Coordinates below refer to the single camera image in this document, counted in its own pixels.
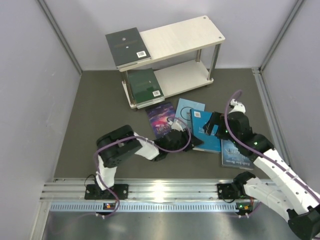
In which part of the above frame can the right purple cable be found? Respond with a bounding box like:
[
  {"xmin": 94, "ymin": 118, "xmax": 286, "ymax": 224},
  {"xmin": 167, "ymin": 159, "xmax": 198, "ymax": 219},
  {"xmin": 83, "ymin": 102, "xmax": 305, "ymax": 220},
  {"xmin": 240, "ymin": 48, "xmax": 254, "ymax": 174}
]
[{"xmin": 223, "ymin": 89, "xmax": 320, "ymax": 203}]

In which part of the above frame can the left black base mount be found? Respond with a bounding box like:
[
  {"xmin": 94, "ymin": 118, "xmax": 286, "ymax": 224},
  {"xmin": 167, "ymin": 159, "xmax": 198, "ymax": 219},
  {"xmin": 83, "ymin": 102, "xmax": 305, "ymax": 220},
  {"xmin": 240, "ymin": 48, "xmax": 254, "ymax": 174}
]
[{"xmin": 84, "ymin": 184, "xmax": 129, "ymax": 200}]

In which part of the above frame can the purple galaxy cover book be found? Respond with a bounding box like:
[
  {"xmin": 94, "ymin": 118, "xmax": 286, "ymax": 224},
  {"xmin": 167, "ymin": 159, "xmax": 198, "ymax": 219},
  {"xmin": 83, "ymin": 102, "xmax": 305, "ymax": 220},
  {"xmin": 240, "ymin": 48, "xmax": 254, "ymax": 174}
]
[{"xmin": 145, "ymin": 102, "xmax": 176, "ymax": 139}]

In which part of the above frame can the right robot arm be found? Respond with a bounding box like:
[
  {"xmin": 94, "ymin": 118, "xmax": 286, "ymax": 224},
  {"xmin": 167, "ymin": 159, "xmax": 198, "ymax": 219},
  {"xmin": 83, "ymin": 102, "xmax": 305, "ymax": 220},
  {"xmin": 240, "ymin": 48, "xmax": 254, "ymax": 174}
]
[{"xmin": 203, "ymin": 110, "xmax": 320, "ymax": 240}]

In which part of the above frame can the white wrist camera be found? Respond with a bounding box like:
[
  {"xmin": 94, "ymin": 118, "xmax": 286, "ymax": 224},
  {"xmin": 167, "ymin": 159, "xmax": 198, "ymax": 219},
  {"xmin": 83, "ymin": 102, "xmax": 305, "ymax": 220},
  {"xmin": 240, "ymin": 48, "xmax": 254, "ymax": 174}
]
[
  {"xmin": 166, "ymin": 117, "xmax": 186, "ymax": 131},
  {"xmin": 228, "ymin": 98, "xmax": 246, "ymax": 114}
]

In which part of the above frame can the aluminium front rail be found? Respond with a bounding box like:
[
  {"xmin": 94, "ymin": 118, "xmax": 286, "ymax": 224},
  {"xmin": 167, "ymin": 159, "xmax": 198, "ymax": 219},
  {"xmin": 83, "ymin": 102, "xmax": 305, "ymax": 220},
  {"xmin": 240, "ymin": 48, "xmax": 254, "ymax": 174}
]
[{"xmin": 40, "ymin": 178, "xmax": 232, "ymax": 203}]

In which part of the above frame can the light blue circle book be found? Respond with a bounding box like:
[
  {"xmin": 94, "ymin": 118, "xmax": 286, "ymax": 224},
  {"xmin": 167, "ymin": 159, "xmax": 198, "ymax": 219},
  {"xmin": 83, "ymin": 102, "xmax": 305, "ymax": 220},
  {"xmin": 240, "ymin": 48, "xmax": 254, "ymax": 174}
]
[{"xmin": 175, "ymin": 98, "xmax": 206, "ymax": 129}]

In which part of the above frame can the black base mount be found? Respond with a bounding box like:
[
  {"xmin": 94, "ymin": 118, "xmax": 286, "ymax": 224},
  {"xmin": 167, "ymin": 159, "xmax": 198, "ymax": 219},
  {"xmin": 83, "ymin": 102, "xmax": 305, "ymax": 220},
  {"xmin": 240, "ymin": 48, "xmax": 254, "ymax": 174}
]
[
  {"xmin": 217, "ymin": 183, "xmax": 240, "ymax": 204},
  {"xmin": 84, "ymin": 184, "xmax": 129, "ymax": 200}
]

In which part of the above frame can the white two-tier shelf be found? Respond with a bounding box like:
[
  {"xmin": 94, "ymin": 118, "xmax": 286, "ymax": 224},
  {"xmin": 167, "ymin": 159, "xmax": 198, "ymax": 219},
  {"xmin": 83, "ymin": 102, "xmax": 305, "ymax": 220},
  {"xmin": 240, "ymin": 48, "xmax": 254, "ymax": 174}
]
[{"xmin": 119, "ymin": 15, "xmax": 226, "ymax": 109}]

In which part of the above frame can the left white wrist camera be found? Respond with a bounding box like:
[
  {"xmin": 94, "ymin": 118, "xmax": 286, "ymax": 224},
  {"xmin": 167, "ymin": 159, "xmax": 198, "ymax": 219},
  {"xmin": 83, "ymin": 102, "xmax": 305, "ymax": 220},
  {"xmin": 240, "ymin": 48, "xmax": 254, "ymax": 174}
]
[{"xmin": 166, "ymin": 117, "xmax": 186, "ymax": 131}]

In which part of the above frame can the dark blue Wuthering Heights book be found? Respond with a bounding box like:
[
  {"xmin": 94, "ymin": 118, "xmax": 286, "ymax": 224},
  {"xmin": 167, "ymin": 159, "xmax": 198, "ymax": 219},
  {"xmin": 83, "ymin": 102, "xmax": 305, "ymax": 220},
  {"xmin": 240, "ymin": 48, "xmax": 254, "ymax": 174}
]
[{"xmin": 220, "ymin": 140, "xmax": 255, "ymax": 170}]

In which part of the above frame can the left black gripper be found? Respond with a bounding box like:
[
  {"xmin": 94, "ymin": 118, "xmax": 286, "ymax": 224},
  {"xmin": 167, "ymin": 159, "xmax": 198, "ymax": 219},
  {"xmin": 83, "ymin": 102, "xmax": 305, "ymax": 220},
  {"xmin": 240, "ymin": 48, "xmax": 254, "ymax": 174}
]
[{"xmin": 166, "ymin": 127, "xmax": 204, "ymax": 153}]

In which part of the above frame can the black glossy book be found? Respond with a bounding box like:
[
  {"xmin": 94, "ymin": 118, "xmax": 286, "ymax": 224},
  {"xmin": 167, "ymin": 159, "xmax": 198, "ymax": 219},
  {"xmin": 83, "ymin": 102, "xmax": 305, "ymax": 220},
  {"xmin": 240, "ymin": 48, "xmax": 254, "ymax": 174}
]
[{"xmin": 105, "ymin": 27, "xmax": 152, "ymax": 69}]

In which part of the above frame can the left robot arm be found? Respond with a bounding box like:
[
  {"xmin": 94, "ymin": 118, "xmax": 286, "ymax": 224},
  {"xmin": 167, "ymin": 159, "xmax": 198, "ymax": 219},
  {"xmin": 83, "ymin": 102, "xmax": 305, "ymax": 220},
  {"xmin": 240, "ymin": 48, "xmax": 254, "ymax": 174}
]
[{"xmin": 94, "ymin": 122, "xmax": 204, "ymax": 199}]

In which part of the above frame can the bright blue book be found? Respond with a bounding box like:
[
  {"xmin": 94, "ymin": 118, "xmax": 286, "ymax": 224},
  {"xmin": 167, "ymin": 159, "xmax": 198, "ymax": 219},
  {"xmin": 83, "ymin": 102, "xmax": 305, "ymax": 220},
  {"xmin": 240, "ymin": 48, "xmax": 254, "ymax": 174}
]
[{"xmin": 190, "ymin": 109, "xmax": 221, "ymax": 153}]

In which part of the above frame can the dark green book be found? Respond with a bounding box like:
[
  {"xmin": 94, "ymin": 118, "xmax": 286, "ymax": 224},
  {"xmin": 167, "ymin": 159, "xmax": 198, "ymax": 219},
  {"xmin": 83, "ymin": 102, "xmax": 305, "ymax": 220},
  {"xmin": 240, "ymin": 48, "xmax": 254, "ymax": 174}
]
[{"xmin": 128, "ymin": 68, "xmax": 164, "ymax": 104}]

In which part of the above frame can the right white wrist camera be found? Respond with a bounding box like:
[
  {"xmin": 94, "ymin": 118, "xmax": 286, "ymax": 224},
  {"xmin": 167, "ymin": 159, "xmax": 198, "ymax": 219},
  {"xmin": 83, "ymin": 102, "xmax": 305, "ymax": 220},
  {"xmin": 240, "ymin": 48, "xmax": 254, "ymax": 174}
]
[{"xmin": 228, "ymin": 98, "xmax": 246, "ymax": 114}]

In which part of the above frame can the slotted cable duct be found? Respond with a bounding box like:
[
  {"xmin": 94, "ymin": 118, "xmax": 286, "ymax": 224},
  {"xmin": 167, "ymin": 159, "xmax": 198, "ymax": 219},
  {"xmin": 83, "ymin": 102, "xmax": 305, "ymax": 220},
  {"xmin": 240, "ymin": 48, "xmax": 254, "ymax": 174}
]
[{"xmin": 50, "ymin": 202, "xmax": 240, "ymax": 213}]

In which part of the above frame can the pale grey-green book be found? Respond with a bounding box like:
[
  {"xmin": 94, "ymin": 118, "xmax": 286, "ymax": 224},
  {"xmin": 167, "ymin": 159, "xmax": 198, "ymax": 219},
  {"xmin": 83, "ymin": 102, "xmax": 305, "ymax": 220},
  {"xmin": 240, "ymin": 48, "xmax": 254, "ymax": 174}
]
[{"xmin": 136, "ymin": 97, "xmax": 165, "ymax": 109}]

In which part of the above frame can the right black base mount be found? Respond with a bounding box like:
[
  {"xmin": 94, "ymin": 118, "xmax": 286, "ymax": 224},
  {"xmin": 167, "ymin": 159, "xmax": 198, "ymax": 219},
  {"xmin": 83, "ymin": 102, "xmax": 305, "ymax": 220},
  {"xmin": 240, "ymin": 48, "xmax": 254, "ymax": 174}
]
[{"xmin": 217, "ymin": 183, "xmax": 240, "ymax": 204}]

